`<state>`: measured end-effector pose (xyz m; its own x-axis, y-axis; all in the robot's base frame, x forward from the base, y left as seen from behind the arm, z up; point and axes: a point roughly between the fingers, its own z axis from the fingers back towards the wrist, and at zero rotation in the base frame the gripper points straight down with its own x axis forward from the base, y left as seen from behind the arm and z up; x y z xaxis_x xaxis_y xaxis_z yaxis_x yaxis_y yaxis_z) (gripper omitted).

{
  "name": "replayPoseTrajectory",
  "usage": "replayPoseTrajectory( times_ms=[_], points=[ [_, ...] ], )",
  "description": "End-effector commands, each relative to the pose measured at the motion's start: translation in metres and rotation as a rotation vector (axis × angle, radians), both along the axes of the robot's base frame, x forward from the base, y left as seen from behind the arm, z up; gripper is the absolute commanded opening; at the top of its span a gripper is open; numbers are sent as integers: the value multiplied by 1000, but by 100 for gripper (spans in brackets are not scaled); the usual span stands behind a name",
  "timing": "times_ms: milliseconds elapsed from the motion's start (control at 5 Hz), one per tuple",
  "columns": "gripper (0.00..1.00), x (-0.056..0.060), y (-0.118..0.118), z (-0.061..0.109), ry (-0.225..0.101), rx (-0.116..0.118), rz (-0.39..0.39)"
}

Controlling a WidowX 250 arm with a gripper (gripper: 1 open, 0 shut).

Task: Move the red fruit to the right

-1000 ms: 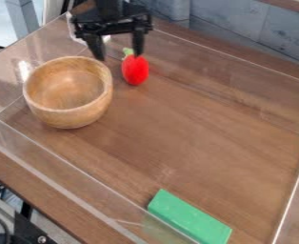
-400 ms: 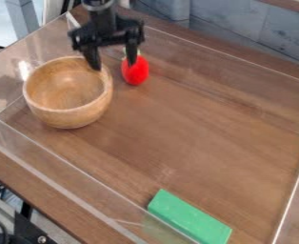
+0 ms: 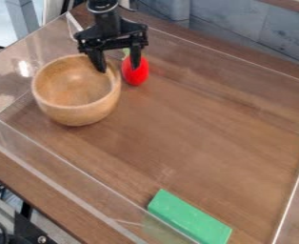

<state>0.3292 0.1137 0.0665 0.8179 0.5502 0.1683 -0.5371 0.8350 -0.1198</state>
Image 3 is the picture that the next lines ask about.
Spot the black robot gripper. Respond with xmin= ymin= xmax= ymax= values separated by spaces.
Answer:
xmin=73 ymin=20 xmax=149 ymax=72

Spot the red plush strawberry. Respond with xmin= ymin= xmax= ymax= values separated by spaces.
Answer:
xmin=121 ymin=48 xmax=149 ymax=86

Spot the wooden bowl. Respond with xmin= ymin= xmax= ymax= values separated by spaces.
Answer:
xmin=32 ymin=54 xmax=123 ymax=127

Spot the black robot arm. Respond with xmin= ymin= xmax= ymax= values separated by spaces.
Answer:
xmin=73 ymin=0 xmax=149 ymax=72

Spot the green rectangular block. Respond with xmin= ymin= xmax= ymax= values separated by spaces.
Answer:
xmin=148 ymin=189 xmax=232 ymax=244

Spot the clear acrylic tray enclosure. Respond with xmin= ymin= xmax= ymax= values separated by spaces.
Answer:
xmin=0 ymin=19 xmax=299 ymax=244

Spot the black metal table bracket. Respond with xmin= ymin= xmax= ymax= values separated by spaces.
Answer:
xmin=12 ymin=203 xmax=57 ymax=244

